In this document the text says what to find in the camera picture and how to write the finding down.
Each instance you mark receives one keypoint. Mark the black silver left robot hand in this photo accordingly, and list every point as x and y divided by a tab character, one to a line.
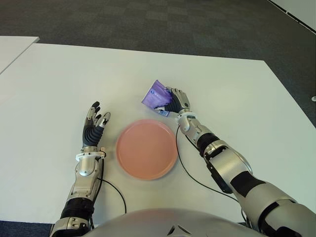
90	135

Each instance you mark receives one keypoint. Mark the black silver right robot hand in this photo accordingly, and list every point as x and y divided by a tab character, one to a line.
181	101

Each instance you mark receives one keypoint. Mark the purple tissue paper pack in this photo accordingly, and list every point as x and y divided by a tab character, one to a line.
155	97

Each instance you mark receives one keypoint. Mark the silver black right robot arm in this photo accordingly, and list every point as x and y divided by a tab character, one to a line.
222	158

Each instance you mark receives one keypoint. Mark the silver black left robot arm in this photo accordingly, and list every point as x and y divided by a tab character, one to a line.
85	168

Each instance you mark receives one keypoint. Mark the pink round plate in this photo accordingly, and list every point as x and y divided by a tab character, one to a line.
146	149

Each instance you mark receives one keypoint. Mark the silver robot torso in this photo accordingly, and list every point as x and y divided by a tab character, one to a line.
160	222

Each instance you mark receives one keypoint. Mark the white side table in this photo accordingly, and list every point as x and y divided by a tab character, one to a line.
12	49

